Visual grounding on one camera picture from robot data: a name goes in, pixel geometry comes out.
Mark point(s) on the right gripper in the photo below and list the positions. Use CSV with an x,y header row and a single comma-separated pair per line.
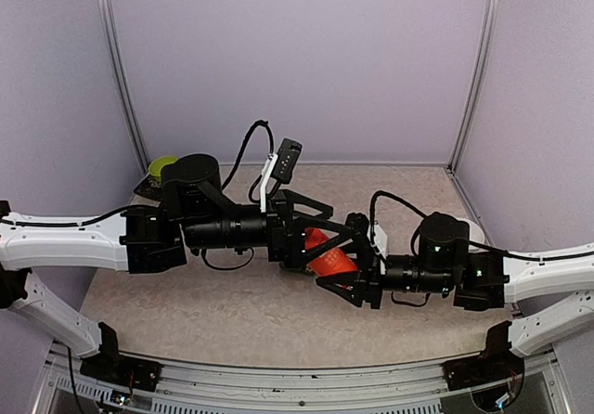
x,y
367,281

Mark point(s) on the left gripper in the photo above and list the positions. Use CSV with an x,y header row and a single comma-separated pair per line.
x,y
290,248

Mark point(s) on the red bottle cap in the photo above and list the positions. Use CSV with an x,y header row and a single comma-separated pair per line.
x,y
314,237

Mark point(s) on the red pill bottle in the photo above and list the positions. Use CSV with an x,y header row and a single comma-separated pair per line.
x,y
328,263

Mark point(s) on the green pill organizer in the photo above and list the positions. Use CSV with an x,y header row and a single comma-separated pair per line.
x,y
304,270

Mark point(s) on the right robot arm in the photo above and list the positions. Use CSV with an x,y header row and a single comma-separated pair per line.
x,y
478,278

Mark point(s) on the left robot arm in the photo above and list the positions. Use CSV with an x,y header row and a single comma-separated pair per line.
x,y
194,215

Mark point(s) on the white bowl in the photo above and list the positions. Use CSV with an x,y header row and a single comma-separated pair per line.
x,y
476,234

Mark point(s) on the black square tray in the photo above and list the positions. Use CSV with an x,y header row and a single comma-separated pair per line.
x,y
149,188

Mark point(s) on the lime green bowl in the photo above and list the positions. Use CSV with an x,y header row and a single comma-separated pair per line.
x,y
156,166

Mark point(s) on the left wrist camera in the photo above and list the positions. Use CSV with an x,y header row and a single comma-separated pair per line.
x,y
279,166

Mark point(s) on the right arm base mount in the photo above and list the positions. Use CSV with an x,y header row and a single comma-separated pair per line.
x,y
473,371

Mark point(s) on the front aluminium rail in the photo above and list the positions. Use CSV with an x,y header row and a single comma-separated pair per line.
x,y
186,387

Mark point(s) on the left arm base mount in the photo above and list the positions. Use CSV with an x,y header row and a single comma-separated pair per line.
x,y
131,372

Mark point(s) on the left aluminium frame post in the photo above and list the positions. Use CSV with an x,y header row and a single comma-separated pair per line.
x,y
116,61

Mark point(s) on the aluminium frame post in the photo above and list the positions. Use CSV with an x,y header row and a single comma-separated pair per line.
x,y
479,69
116,61

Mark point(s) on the right aluminium frame post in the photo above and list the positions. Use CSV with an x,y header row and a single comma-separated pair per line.
x,y
479,69

